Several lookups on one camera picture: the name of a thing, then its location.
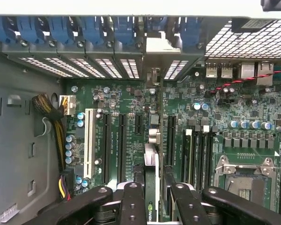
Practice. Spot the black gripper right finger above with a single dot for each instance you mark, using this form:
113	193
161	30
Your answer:
189	206

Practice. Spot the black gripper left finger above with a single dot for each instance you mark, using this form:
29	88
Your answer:
133	204

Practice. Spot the black RAM slot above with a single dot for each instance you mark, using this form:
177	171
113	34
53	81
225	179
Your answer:
210	159
196	159
203	159

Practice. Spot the installed RAM stick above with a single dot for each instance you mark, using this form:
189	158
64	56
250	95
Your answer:
187	154

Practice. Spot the long black expansion slot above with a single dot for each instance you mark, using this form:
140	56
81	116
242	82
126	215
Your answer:
122	147
171	140
107	147

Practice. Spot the CPU socket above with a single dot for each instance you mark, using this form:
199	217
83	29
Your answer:
248	185

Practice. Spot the metal socket cover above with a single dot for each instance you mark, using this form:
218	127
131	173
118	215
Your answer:
243	167

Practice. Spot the white expansion slot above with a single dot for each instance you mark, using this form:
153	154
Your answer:
89	145

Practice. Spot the short black expansion slot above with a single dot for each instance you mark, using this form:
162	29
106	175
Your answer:
138	124

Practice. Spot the green motherboard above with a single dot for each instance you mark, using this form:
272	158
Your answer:
236	110

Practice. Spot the white power connector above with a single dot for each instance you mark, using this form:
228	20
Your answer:
69	105

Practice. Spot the open black PC case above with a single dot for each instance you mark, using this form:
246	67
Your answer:
14	129

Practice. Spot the silver rear port block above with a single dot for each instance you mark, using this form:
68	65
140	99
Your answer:
248	70

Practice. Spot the blue slot retainer clip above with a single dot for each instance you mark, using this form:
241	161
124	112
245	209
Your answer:
190	30
61	29
93	29
29	29
124	30
0	29

